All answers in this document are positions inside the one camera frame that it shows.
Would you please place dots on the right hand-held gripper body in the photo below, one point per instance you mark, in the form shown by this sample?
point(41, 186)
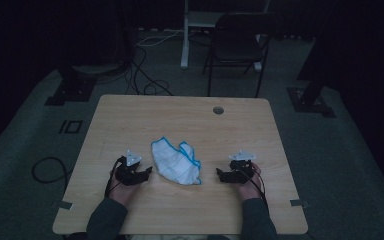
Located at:
point(241, 171)

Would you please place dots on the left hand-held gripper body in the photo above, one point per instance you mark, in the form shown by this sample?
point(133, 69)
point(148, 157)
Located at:
point(128, 173)

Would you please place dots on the white cloth with blue edge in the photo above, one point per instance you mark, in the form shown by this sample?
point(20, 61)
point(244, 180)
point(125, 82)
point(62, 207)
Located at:
point(176, 163)

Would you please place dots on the person's right hand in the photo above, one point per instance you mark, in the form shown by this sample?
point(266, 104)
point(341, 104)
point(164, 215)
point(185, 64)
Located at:
point(251, 190)

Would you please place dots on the person's left hand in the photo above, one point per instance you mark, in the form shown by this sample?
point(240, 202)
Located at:
point(123, 195)

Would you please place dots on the grey tape strip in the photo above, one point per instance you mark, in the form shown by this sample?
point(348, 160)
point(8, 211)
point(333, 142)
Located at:
point(65, 204)
point(299, 202)

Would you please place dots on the black stand with square base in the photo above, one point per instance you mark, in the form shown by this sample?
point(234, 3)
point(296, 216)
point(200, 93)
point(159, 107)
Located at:
point(310, 100)
point(71, 90)

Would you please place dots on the round grey stand base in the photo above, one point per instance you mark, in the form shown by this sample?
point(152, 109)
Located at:
point(96, 69)

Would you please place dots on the black folding chair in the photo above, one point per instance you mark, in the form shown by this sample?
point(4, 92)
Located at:
point(236, 46)

